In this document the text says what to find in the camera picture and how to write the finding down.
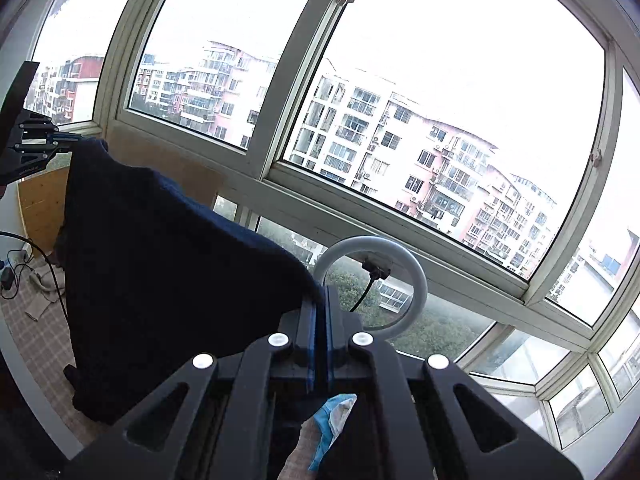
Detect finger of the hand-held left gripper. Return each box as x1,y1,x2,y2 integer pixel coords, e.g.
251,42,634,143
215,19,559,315
14,138,76,160
17,115,76,142

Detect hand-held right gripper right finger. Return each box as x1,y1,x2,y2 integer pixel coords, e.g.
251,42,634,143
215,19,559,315
324,286,586,480

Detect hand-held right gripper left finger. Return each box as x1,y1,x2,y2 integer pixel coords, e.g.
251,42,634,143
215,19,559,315
62,286,321,480

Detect navy blue garment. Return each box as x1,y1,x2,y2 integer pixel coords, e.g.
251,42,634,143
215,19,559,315
54,137,326,426

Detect wooden panel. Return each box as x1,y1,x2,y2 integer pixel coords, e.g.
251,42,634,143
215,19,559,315
17,125,223,257

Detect light blue cloth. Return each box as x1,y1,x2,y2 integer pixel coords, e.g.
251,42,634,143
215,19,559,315
307,393,358,472

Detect pink plaid blanket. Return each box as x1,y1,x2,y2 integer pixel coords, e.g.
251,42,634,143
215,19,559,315
0,255,83,443

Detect apartment buildings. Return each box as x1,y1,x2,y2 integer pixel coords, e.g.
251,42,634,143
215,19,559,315
25,40,626,283

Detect black cable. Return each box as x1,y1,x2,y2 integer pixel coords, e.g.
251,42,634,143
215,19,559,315
0,230,70,322

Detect white ring light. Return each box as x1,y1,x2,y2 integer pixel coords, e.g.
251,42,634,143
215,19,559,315
312,236,429,336

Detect white window frame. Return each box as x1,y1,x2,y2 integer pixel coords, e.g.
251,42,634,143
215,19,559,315
0,0,640,461

